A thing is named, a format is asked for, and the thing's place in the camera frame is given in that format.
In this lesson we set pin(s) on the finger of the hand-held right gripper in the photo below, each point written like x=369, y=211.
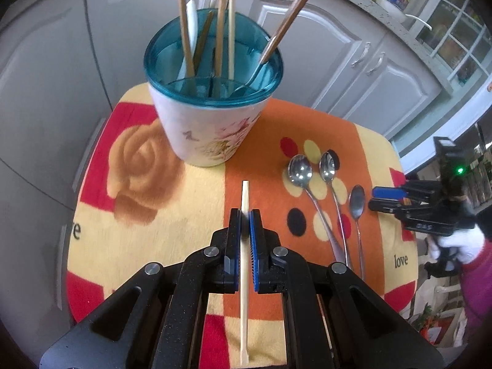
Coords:
x=384, y=204
x=386, y=192

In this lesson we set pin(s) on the white-framed glass cabinet door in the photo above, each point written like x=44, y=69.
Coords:
x=461, y=30

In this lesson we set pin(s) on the grey cabinet door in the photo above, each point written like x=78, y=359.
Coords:
x=127, y=27
x=319, y=53
x=399, y=92
x=38, y=84

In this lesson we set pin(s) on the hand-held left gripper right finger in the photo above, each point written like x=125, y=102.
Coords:
x=254, y=250

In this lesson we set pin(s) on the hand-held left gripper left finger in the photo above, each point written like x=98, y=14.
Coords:
x=238, y=238

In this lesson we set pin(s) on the large metal spoon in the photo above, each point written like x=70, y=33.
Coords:
x=327, y=167
x=299, y=171

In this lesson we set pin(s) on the person's right hand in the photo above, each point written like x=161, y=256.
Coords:
x=465, y=243

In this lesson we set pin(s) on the white ceramic soup spoon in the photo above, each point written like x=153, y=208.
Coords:
x=191, y=34

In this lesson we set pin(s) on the small metal spoon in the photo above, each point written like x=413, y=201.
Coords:
x=356, y=200

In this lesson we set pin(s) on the floral utensil cup teal rim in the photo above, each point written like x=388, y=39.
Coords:
x=200, y=130

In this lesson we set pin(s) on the orange printed blanket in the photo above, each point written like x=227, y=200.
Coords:
x=153, y=238

